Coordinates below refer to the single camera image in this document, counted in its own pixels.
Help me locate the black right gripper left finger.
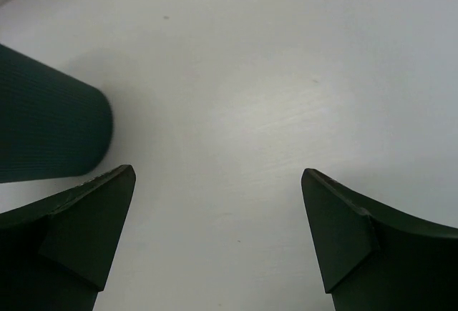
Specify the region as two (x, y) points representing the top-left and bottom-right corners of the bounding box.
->
(1, 164), (136, 310)

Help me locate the dark teal plastic bin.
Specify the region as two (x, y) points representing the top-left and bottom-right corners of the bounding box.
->
(0, 46), (114, 183)

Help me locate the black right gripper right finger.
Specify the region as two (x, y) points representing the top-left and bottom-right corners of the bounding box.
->
(301, 168), (457, 310)

